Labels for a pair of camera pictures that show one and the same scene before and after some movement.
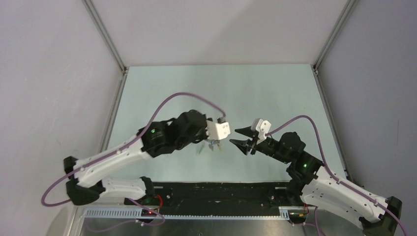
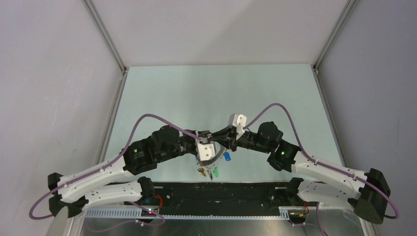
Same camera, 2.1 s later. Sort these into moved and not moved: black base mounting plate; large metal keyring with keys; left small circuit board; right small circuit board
Moved: large metal keyring with keys
Not moved: left small circuit board; black base mounting plate; right small circuit board
